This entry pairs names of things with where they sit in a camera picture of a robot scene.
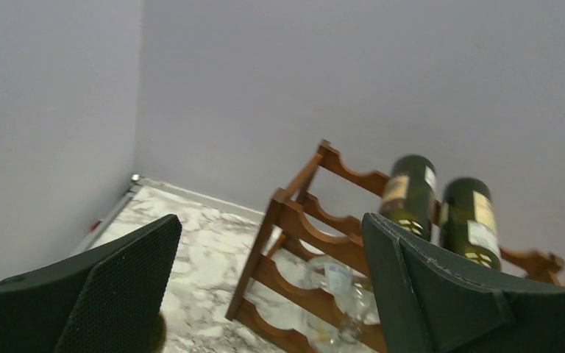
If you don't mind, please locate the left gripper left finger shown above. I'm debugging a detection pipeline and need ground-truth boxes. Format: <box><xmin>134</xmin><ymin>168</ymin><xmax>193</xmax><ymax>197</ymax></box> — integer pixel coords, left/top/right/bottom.
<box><xmin>0</xmin><ymin>214</ymin><xmax>182</xmax><ymax>352</ymax></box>

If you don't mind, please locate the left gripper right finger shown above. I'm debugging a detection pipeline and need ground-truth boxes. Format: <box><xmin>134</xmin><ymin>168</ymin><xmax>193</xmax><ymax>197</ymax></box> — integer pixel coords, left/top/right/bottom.
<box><xmin>361</xmin><ymin>213</ymin><xmax>565</xmax><ymax>352</ymax></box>

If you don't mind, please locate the green wine bottle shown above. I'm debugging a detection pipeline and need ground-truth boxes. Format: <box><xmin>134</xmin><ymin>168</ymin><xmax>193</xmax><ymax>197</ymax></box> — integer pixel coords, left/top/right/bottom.
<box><xmin>379</xmin><ymin>154</ymin><xmax>436</xmax><ymax>242</ymax></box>
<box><xmin>438</xmin><ymin>176</ymin><xmax>502</xmax><ymax>271</ymax></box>

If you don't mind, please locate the clear bottle lower left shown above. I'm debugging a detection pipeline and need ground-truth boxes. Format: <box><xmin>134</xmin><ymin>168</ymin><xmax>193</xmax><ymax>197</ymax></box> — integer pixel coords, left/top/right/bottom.
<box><xmin>302</xmin><ymin>255</ymin><xmax>376</xmax><ymax>352</ymax></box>

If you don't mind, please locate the brown wooden wine rack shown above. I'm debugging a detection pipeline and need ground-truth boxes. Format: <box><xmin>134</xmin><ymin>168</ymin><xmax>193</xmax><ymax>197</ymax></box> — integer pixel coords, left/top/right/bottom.
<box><xmin>226</xmin><ymin>141</ymin><xmax>563</xmax><ymax>352</ymax></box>

